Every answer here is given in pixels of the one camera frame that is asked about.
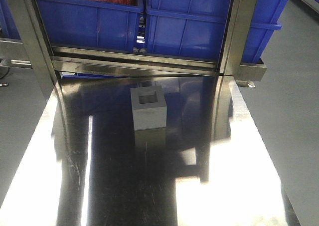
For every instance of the gray square base block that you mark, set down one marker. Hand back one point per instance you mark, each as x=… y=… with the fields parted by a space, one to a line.
x=149 y=107

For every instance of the blue plastic bin right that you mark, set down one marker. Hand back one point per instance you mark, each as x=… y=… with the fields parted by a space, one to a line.
x=195 y=28

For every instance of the blue bin with red bags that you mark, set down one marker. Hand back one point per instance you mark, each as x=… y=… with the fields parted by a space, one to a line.
x=91 y=23

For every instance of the stainless steel shelf frame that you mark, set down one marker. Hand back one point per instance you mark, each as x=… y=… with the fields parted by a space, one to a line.
x=34 y=51

